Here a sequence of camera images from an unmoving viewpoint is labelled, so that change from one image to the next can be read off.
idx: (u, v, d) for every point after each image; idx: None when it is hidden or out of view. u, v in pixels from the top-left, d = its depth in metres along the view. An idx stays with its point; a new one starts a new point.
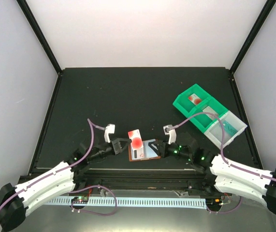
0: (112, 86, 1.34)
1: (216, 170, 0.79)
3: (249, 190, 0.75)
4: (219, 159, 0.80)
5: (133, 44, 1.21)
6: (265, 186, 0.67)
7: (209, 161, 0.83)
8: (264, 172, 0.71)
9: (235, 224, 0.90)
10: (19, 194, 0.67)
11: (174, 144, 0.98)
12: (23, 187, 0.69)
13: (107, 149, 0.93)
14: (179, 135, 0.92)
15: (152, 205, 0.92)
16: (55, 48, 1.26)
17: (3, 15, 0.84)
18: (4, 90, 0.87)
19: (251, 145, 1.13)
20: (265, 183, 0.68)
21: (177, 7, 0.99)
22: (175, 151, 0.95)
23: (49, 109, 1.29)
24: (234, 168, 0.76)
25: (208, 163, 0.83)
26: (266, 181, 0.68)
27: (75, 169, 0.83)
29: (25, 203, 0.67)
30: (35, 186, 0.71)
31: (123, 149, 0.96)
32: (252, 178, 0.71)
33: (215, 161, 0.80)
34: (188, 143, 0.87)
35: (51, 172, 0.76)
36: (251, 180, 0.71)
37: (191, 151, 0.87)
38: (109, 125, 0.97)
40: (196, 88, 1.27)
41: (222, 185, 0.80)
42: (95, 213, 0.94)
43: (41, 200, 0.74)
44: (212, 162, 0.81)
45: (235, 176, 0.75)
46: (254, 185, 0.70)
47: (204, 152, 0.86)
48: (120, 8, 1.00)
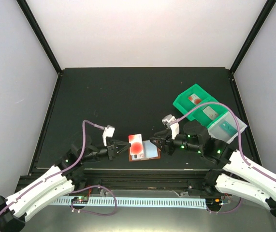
0: (113, 86, 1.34)
1: (235, 168, 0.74)
3: (253, 193, 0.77)
4: (238, 156, 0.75)
5: (133, 44, 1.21)
6: None
7: (225, 155, 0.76)
8: None
9: (236, 224, 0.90)
10: (9, 206, 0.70)
11: (179, 136, 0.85)
12: (13, 199, 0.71)
13: (102, 152, 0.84)
14: (185, 124, 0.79)
15: (152, 205, 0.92)
16: (55, 48, 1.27)
17: (3, 16, 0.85)
18: (4, 90, 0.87)
19: (251, 145, 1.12)
20: None
21: (177, 7, 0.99)
22: (181, 145, 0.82)
23: (50, 110, 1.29)
24: (254, 170, 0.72)
25: (223, 158, 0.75)
26: None
27: (67, 172, 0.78)
29: (18, 214, 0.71)
30: (26, 196, 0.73)
31: (120, 152, 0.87)
32: (274, 185, 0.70)
33: (234, 159, 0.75)
34: (198, 132, 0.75)
35: (41, 180, 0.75)
36: (273, 188, 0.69)
37: (202, 141, 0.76)
38: (109, 128, 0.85)
40: (196, 88, 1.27)
41: (224, 186, 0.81)
42: (95, 213, 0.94)
43: (39, 205, 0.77)
44: (230, 159, 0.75)
45: (254, 180, 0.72)
46: (275, 193, 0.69)
47: (218, 144, 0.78)
48: (119, 9, 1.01)
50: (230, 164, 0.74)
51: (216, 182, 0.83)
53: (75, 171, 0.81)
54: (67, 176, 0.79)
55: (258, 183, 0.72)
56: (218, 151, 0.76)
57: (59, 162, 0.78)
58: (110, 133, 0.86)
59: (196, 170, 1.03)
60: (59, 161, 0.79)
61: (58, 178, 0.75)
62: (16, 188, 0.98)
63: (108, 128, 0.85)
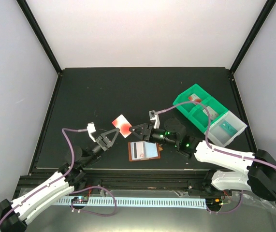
0: (113, 86, 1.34)
1: (202, 158, 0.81)
3: (236, 179, 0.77)
4: (204, 144, 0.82)
5: (133, 43, 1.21)
6: (246, 167, 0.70)
7: (194, 147, 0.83)
8: (247, 153, 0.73)
9: (236, 224, 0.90)
10: (15, 209, 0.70)
11: (159, 129, 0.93)
12: (19, 202, 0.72)
13: (96, 150, 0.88)
14: (167, 121, 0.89)
15: (152, 205, 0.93)
16: (55, 48, 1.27)
17: (3, 15, 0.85)
18: (3, 90, 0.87)
19: (250, 145, 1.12)
20: (247, 165, 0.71)
21: (177, 7, 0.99)
22: (161, 136, 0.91)
23: (50, 109, 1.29)
24: (217, 152, 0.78)
25: (192, 149, 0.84)
26: (248, 163, 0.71)
27: (70, 178, 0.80)
29: (21, 217, 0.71)
30: (31, 200, 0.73)
31: (111, 141, 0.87)
32: (235, 160, 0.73)
33: (199, 147, 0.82)
34: (176, 130, 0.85)
35: (46, 184, 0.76)
36: (234, 163, 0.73)
37: (179, 138, 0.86)
38: (89, 124, 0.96)
40: (196, 88, 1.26)
41: (218, 181, 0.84)
42: (95, 213, 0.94)
43: (39, 209, 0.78)
44: (196, 147, 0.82)
45: (219, 160, 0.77)
46: (237, 167, 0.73)
47: (190, 139, 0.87)
48: (120, 9, 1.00)
50: (196, 153, 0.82)
51: (212, 180, 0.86)
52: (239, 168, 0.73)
53: (77, 177, 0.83)
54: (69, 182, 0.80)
55: (224, 163, 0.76)
56: (187, 145, 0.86)
57: (62, 169, 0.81)
58: (92, 128, 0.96)
59: (196, 170, 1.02)
60: (61, 167, 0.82)
61: (62, 183, 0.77)
62: (16, 188, 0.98)
63: (88, 127, 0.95)
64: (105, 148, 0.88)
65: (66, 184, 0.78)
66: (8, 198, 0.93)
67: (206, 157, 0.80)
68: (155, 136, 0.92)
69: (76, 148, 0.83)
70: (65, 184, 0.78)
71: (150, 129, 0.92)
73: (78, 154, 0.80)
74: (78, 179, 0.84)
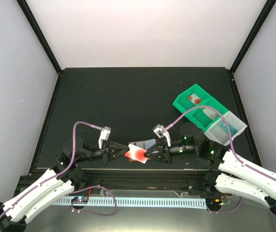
0: (113, 87, 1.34)
1: (228, 168, 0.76)
3: (252, 192, 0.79)
4: (231, 155, 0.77)
5: (133, 44, 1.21)
6: None
7: (218, 156, 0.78)
8: None
9: (236, 224, 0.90)
10: (6, 212, 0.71)
11: (174, 142, 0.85)
12: (10, 205, 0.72)
13: (96, 154, 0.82)
14: (181, 126, 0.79)
15: (152, 205, 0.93)
16: (55, 48, 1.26)
17: (3, 15, 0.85)
18: (3, 91, 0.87)
19: (251, 145, 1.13)
20: None
21: (177, 7, 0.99)
22: (179, 149, 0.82)
23: (50, 110, 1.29)
24: (248, 168, 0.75)
25: (217, 158, 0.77)
26: None
27: (64, 175, 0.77)
29: (15, 219, 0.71)
30: (22, 202, 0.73)
31: (115, 157, 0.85)
32: (268, 182, 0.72)
33: (227, 158, 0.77)
34: (195, 134, 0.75)
35: (36, 184, 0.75)
36: (267, 184, 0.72)
37: (198, 143, 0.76)
38: (105, 130, 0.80)
40: (196, 88, 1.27)
41: (223, 186, 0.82)
42: (95, 213, 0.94)
43: (39, 207, 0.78)
44: (224, 158, 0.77)
45: (247, 177, 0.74)
46: (269, 189, 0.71)
47: (211, 145, 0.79)
48: (119, 8, 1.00)
50: (223, 164, 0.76)
51: (215, 183, 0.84)
52: (270, 190, 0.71)
53: (71, 172, 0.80)
54: (63, 179, 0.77)
55: (254, 181, 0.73)
56: (211, 152, 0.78)
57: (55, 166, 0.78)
58: (104, 136, 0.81)
59: (196, 170, 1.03)
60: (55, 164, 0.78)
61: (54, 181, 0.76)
62: (16, 188, 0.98)
63: (103, 131, 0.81)
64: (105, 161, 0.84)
65: (60, 182, 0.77)
66: (8, 198, 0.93)
67: (234, 170, 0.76)
68: (174, 150, 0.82)
69: (78, 138, 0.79)
70: (59, 181, 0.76)
71: (167, 152, 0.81)
73: (79, 145, 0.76)
74: (72, 174, 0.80)
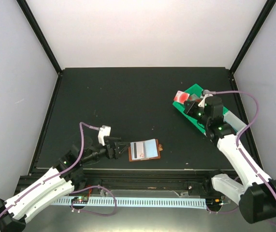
0: (113, 86, 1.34)
1: (223, 145, 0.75)
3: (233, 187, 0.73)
4: (233, 139, 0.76)
5: (133, 43, 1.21)
6: (252, 182, 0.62)
7: (224, 134, 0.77)
8: (264, 174, 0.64)
9: (235, 224, 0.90)
10: (8, 209, 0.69)
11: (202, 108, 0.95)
12: (12, 202, 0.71)
13: (101, 151, 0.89)
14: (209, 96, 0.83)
15: (152, 205, 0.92)
16: (56, 48, 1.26)
17: (3, 14, 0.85)
18: (3, 89, 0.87)
19: (250, 145, 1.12)
20: (254, 181, 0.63)
21: (177, 6, 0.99)
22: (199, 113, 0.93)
23: (49, 110, 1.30)
24: (239, 152, 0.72)
25: (220, 135, 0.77)
26: (258, 180, 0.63)
27: (66, 174, 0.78)
29: (17, 216, 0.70)
30: (24, 199, 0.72)
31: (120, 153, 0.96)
32: (248, 170, 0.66)
33: (228, 138, 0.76)
34: (213, 104, 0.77)
35: (39, 182, 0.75)
36: (246, 171, 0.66)
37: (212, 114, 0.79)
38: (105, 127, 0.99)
40: (196, 88, 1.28)
41: (216, 179, 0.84)
42: (95, 213, 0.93)
43: (39, 207, 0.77)
44: (225, 136, 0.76)
45: (235, 161, 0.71)
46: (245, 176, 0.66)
47: (225, 125, 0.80)
48: (120, 8, 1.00)
50: (221, 139, 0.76)
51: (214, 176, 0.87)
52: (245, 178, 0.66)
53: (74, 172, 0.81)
54: (65, 178, 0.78)
55: (237, 165, 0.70)
56: (219, 128, 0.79)
57: (58, 164, 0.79)
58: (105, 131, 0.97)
59: (196, 170, 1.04)
60: (58, 162, 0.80)
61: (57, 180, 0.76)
62: (16, 188, 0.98)
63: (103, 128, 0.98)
64: (110, 156, 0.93)
65: (63, 181, 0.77)
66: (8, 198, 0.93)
67: (226, 149, 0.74)
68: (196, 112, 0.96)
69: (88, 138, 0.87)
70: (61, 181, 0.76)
71: (192, 105, 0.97)
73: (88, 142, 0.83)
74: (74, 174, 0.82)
